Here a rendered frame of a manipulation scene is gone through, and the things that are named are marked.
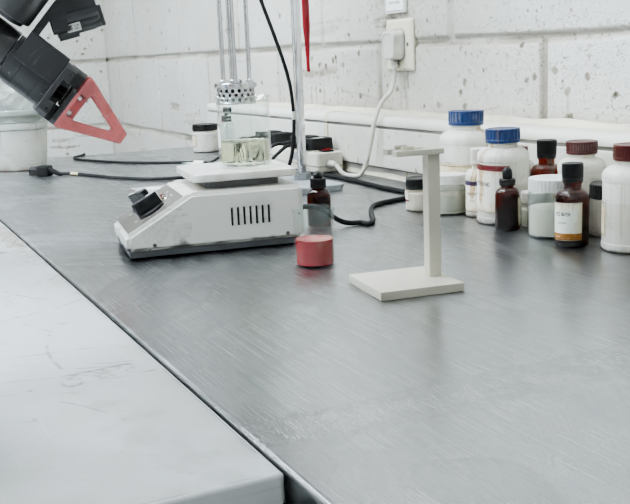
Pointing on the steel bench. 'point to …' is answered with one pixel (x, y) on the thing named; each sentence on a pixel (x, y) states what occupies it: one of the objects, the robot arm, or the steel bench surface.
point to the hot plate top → (209, 172)
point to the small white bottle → (472, 184)
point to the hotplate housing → (217, 218)
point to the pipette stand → (414, 277)
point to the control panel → (150, 215)
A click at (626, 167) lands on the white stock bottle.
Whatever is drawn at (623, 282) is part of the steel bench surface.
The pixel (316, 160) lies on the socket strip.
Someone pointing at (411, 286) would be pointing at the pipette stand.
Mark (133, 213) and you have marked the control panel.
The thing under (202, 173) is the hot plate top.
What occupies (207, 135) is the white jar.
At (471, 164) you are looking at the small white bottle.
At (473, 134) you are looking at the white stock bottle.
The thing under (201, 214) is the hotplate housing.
